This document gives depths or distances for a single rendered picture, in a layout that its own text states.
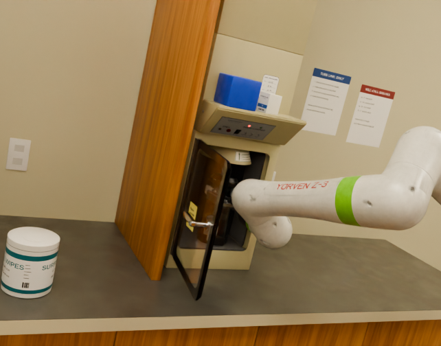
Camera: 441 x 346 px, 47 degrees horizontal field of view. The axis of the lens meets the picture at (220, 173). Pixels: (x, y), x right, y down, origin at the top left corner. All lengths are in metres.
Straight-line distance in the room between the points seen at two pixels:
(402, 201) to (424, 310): 0.98
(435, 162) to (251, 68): 0.69
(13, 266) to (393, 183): 0.94
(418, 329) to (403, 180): 1.08
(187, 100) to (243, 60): 0.25
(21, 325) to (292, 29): 1.16
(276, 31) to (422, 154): 0.69
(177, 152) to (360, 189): 0.59
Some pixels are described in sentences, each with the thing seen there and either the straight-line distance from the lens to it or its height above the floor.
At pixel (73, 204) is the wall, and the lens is 2.02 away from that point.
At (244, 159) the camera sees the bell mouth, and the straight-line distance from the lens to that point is 1.72.
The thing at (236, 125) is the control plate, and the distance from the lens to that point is 1.57.
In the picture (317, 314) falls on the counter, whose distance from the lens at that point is 1.71.
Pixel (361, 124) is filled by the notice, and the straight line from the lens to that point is 2.51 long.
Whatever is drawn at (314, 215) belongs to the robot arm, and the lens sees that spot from 1.24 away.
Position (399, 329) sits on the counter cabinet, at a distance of 2.05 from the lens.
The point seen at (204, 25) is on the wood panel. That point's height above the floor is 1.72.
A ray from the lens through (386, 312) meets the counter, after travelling 1.90.
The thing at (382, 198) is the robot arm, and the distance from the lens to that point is 1.11.
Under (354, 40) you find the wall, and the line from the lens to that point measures 2.40.
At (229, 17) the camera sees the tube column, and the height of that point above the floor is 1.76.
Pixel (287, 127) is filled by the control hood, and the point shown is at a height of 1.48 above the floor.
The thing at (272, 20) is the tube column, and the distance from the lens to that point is 1.67.
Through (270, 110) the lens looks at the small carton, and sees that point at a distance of 1.60.
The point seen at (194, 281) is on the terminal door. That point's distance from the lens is 1.45.
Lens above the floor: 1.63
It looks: 12 degrees down
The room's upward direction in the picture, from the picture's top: 13 degrees clockwise
